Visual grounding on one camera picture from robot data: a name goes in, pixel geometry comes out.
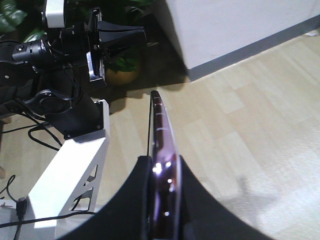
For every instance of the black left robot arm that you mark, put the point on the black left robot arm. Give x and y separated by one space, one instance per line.
44 87

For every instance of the black smartphone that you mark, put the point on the black smartphone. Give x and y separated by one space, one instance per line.
165 179

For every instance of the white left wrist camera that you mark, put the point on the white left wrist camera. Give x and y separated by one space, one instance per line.
54 13

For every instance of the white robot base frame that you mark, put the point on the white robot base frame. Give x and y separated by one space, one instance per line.
75 170

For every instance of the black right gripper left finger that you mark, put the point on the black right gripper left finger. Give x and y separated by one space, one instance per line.
124 217

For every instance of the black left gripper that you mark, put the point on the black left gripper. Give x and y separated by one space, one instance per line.
82 43

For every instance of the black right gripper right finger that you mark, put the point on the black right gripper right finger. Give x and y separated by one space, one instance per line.
202 217

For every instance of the potted green plant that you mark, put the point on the potted green plant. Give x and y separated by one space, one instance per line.
19 62

